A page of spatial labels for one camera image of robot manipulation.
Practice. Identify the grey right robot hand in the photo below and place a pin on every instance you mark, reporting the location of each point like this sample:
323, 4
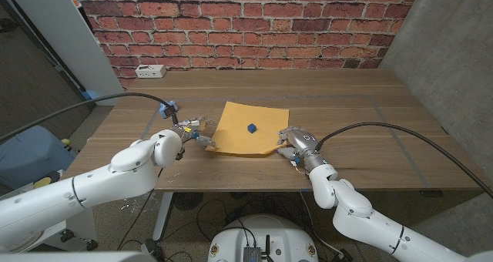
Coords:
304, 142

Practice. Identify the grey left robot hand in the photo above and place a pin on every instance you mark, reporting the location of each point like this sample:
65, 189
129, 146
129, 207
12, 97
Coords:
190, 129

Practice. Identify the yellow felt sheet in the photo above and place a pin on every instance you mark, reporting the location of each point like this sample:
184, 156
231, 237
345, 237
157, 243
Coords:
235, 135

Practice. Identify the small blue block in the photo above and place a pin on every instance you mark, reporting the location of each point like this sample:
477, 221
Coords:
251, 128

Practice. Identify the white right shoulder cover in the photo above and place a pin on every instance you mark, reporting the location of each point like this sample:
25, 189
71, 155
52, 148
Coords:
485, 259

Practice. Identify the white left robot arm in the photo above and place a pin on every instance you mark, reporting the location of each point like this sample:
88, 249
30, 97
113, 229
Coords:
96, 181

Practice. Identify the white left shoulder cover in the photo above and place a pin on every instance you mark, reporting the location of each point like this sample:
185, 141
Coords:
77, 257

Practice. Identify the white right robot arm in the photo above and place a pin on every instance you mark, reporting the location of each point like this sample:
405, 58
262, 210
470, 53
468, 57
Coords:
358, 212

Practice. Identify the small blue gadget with screen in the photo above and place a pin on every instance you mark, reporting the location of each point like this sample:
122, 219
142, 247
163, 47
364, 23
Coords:
166, 111

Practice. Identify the white power strip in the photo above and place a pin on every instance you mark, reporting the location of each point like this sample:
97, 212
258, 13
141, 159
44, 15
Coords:
150, 71

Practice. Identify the black round fan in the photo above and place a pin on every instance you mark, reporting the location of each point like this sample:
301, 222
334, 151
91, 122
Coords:
187, 201

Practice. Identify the white table leg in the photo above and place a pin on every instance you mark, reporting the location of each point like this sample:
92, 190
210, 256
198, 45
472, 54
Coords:
161, 219

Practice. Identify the light blue object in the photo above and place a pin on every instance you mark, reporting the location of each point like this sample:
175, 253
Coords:
88, 97

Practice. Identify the black antenna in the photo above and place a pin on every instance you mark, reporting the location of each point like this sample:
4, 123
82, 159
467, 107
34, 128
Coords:
267, 244

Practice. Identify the white robot torso base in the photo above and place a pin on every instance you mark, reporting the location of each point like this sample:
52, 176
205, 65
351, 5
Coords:
231, 239

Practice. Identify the red brick print backdrop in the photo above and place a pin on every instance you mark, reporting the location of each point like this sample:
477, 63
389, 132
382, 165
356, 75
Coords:
250, 23

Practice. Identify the grey electronics box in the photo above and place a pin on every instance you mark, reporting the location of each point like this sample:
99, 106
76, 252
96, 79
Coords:
252, 255

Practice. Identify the yellow-green ball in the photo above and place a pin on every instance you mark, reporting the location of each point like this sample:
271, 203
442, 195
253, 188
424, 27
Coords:
65, 142

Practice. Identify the black yellow foot pedal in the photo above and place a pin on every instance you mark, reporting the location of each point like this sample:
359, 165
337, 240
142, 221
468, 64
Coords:
42, 182

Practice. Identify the blue-grey bin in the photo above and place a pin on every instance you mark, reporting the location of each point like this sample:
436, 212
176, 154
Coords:
31, 154

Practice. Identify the white pillar panel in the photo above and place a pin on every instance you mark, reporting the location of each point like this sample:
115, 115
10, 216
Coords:
58, 34

